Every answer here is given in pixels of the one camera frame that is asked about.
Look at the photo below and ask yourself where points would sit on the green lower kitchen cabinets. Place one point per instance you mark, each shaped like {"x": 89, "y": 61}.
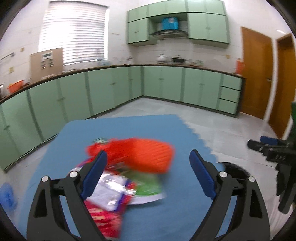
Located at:
{"x": 38, "y": 112}

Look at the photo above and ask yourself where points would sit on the blue foam table mat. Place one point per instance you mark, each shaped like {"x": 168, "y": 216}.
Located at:
{"x": 178, "y": 215}

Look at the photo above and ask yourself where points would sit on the brown wooden door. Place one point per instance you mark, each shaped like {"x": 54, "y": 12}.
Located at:
{"x": 285, "y": 89}
{"x": 258, "y": 72}

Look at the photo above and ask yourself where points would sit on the orange thermos flask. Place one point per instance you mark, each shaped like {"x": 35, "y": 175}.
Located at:
{"x": 239, "y": 66}

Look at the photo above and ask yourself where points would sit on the black wok pan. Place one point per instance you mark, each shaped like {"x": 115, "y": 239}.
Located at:
{"x": 178, "y": 60}

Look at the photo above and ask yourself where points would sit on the blue box on hood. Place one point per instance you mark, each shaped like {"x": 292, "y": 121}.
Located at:
{"x": 170, "y": 23}

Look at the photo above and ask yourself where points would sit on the white window blinds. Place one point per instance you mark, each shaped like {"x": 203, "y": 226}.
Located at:
{"x": 78, "y": 28}

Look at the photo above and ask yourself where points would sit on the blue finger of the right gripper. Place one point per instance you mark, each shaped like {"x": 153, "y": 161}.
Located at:
{"x": 256, "y": 146}
{"x": 268, "y": 140}

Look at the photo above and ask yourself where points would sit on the range hood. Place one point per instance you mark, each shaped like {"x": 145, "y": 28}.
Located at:
{"x": 169, "y": 34}

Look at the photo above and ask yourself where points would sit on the green kitchen cabinets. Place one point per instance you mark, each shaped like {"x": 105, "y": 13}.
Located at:
{"x": 38, "y": 112}
{"x": 201, "y": 22}

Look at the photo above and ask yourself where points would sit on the orange plastic basin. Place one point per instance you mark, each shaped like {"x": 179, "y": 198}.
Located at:
{"x": 12, "y": 88}

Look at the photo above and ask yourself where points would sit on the brown cardboard box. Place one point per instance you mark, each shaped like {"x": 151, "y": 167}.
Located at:
{"x": 46, "y": 63}

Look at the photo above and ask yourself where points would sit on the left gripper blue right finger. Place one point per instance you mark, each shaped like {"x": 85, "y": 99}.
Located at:
{"x": 205, "y": 172}

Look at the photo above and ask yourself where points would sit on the white cooking pot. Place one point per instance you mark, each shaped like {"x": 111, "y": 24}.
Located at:
{"x": 162, "y": 59}

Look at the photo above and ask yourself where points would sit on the green white paper packet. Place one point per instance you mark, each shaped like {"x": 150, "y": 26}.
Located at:
{"x": 147, "y": 187}

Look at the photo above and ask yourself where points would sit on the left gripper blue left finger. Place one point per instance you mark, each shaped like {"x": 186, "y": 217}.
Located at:
{"x": 90, "y": 174}

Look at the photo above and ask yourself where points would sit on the green upper kitchen cabinets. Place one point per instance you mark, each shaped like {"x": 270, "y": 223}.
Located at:
{"x": 201, "y": 22}

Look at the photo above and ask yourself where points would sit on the orange foam fruit net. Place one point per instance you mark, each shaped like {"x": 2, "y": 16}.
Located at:
{"x": 140, "y": 154}

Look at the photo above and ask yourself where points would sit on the white purple snack wrapper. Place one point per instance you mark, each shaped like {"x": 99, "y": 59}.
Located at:
{"x": 111, "y": 191}

